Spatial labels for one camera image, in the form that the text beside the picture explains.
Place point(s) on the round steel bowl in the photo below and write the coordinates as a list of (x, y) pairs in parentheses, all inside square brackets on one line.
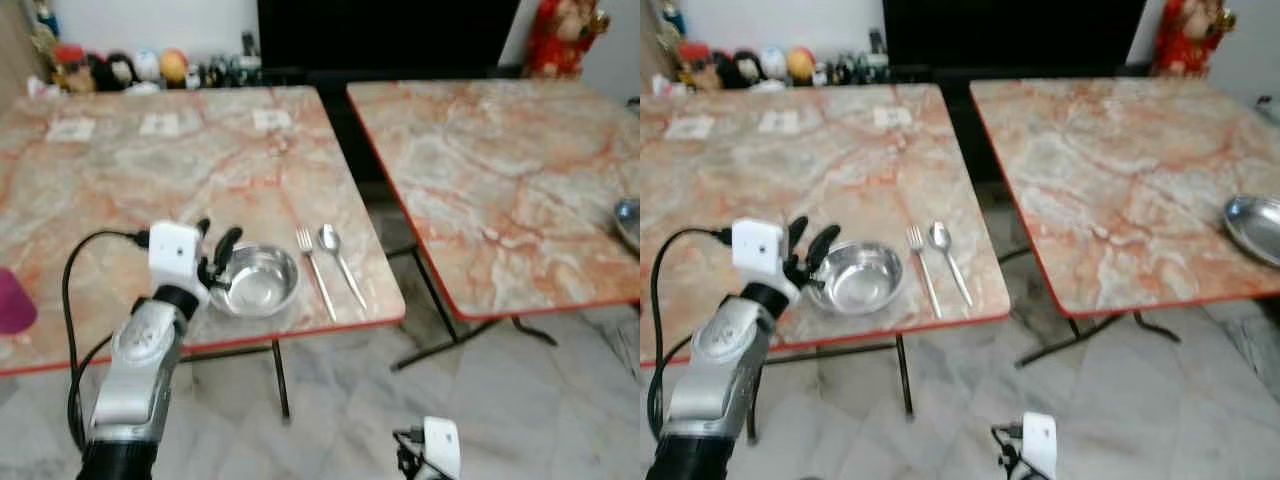
[(258, 283), (858, 280)]

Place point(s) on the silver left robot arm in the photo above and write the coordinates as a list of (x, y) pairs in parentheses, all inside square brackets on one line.
[(720, 350), (140, 350)]

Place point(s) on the steel fork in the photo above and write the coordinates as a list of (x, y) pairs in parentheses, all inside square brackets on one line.
[(923, 268), (315, 270)]

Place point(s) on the steel spoon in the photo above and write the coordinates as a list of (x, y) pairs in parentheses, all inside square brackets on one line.
[(329, 238), (940, 236)]

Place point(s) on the white paper napkin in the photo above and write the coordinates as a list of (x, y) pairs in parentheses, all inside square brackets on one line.
[(160, 124), (779, 121), (272, 119), (893, 117)]

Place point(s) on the orange round toy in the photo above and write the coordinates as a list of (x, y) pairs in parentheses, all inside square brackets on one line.
[(174, 66), (800, 64)]

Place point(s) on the white toy figure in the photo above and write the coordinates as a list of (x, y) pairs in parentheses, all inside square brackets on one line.
[(774, 62), (147, 65)]

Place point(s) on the black toy figure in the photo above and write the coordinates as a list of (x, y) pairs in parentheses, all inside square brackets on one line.
[(745, 68), (120, 70)]

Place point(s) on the red hat toy figure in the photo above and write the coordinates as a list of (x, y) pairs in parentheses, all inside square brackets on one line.
[(695, 65), (72, 68)]

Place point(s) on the pink plastic cup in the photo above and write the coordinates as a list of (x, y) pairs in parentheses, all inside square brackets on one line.
[(14, 300)]

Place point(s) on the black television screen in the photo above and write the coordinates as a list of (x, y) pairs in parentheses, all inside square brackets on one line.
[(390, 30), (1015, 30)]

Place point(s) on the red golden figurine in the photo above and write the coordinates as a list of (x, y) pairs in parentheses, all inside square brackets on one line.
[(1190, 38), (560, 40)]

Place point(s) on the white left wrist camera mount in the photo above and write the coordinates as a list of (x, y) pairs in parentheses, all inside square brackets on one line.
[(175, 252), (758, 248)]

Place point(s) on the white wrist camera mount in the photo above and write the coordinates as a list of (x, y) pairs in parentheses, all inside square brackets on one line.
[(758, 248), (175, 252), (443, 448), (1040, 445)]

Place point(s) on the black metal table leg frame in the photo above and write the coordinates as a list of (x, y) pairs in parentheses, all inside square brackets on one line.
[(1060, 300), (905, 375), (440, 300), (281, 380)]

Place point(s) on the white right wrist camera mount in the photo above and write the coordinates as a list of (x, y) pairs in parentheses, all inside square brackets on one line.
[(443, 448), (1040, 445)]

